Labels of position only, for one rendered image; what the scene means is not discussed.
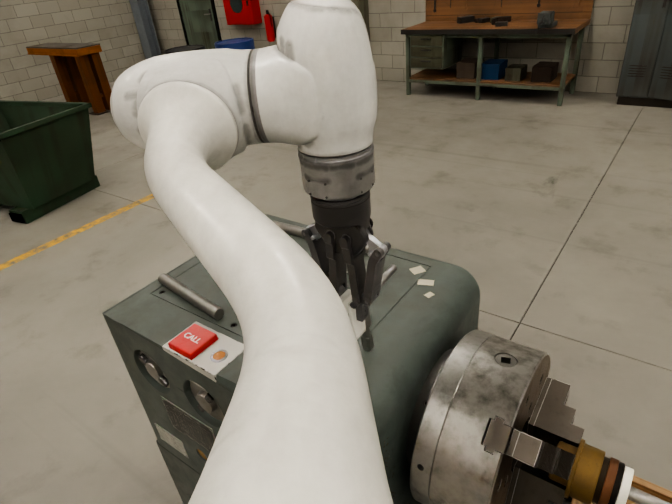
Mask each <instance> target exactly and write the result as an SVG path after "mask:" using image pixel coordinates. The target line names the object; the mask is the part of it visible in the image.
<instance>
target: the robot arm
mask: <svg viewBox="0 0 672 504"><path fill-rule="evenodd" d="M276 36H277V45H273V46H269V47H265V48H259V49H245V50H239V49H228V48H223V49H204V50H193V51H184V52H177V53H170V54H165V55H159V56H155V57H152V58H149V59H146V60H143V61H141V62H139V63H137V64H135V65H133V66H131V67H130V68H128V69H127V70H125V71H124V72H123V73H122V74H121V75H120V76H119V77H118V78H117V79H116V81H115V83H114V86H113V89H112V92H111V97H110V108H111V113H112V117H113V120H114V122H115V124H116V126H117V127H118V129H119V131H120V132H121V133H122V135H123V136H124V137H125V138H126V139H128V140H129V141H130V142H132V143H133V144H135V145H137V146H139V147H141V148H143V149H145V154H144V170H145V175H146V179H147V182H148V185H149V188H150V190H151V192H152V194H153V196H154V197H155V199H156V201H157V202H158V204H159V205H160V207H161V208H162V210H163V211H164V213H165V214H166V215H167V217H168V218H169V220H170V221H171V222H172V224H173V225H174V226H175V228H176V229H177V230H178V232H179V233H180V235H181V236H182V237H183V239H184V240H185V241H186V243H187V244H188V245H189V247H190V248H191V250H192V251H193V252H194V254H195V255H196V256H197V258H198V259H199V260H200V262H201V263H202V265H203V266H204V267H205V269H206V270H207V271H208V273H209V274H210V275H211V277H212V278H213V280H214V281H215V282H216V284H217V285H218V286H219V288H220V289H221V291H222V292H223V293H224V295H225V296H226V298H227V299H228V301H229V302H230V304H231V306H232V308H233V310H234V311H235V313H236V315H237V318H238V320H239V323H240V326H241V329H242V334H243V341H244V355H243V363H242V368H241V372H240V376H239V379H238V382H237V385H236V388H235V391H234V394H233V397H232V399H231V402H230V405H229V407H228V410H227V412H226V415H225V417H224V420H223V422H222V425H221V427H220V429H219V432H218V434H217V437H216V439H215V442H214V444H213V447H212V449H211V452H210V454H209V457H208V459H207V462H206V464H205V467H204V469H203V472H202V474H201V476H200V478H199V481H198V483H197V485H196V487H195V490H194V492H193V494H192V496H191V498H190V501H189V503H188V504H393V500H392V496H391V492H390V488H389V484H388V480H387V475H386V471H385V466H384V461H383V456H382V452H381V447H380V442H379V437H378V432H377V427H376V422H375V418H374V413H373V408H372V402H371V397H370V392H369V387H368V382H367V377H366V372H365V368H364V363H363V359H362V355H361V351H360V348H359V344H358V341H357V340H358V339H359V337H360V336H361V335H362V334H363V333H364V332H365V331H366V324H365V319H366V318H367V317H368V306H370V305H371V304H372V303H373V302H374V301H375V300H376V298H377V297H378V296H379V295H380V288H381V282H382V275H383V268H384V262H385V256H386V254H387V253H388V251H389V250H390V248H391V244H390V243H389V242H388V241H384V242H383V243H381V242H380V241H379V240H378V239H377V238H375V237H374V236H373V235H374V232H373V229H372V227H371V225H370V215H371V201H370V189H371V188H372V187H373V185H374V182H375V171H374V144H373V131H374V125H375V122H376V118H377V106H378V94H377V78H376V69H375V64H374V60H373V56H372V51H371V45H370V41H369V36H368V32H367V29H366V25H365V22H364V19H363V17H362V14H361V12H360V11H359V9H358V8H357V6H356V5H355V4H354V3H353V2H352V1H350V0H294V1H291V2H289V3H288V5H287V7H286V9H285V10H284V12H283V14H282V17H281V19H280V22H279V25H278V28H277V33H276ZM261 143H284V144H291V145H297V147H298V158H299V160H300V167H301V174H302V181H303V188H304V190H305V191H306V193H307V194H309V195H310V199H311V206H312V214H313V218H314V220H315V222H313V223H312V224H310V225H309V226H307V227H306V228H305V229H303V230H302V231H301V233H302V235H303V237H304V239H305V241H306V242H307V244H308V246H309V250H310V253H311V256H312V258H311V257H310V256H309V255H308V253H307V252H306V251H305V250H304V249H303V248H302V247H301V246H300V245H299V244H298V243H296V242H295V241H294V240H293V239H292V238H291V237H290V236H289V235H288V234H286V233H285V232H284V231H283V230H282V229H281V228H280V227H279V226H277V225H276V224H275V223H274V222H273V221H272V220H270V219H269V218H268V217H267V216H266V215H265V214H263V213H262V212H261V211H260V210H259V209H258V208H256V207H255V206H254V205H253V204H252V203H251V202H249V201H248V200H247V199H246V198H245V197H244V196H243V195H241V194H240V193H239V192H238V191H237V190H236V189H234V188H233V187H232V186H231V185H230V184H229V183H227V182H226V181H225V180H224V179H223V178H222V177H220V176H219V175H218V174H217V173H216V172H215V171H214V170H217V169H219V168H221V167H222V166H223V165H225V164H226V163H227V162H228V161H229V160H230V159H231V158H233V157H234V156H236V155H238V154H240V153H242V152H244V151H245V149H246V146H249V145H254V144H261ZM366 245H368V247H369V250H368V251H369V252H368V256H369V257H370V258H369V260H368V263H367V271H366V269H365V261H364V256H365V247H366ZM346 264H347V269H348V276H349V282H350V284H349V285H348V284H347V272H346ZM327 277H328V278H327ZM347 285H348V286H347ZM349 286H350V289H351V290H350V289H348V290H346V289H347V288H348V287H349ZM345 290H346V291H345ZM348 313H349V316H348Z"/></svg>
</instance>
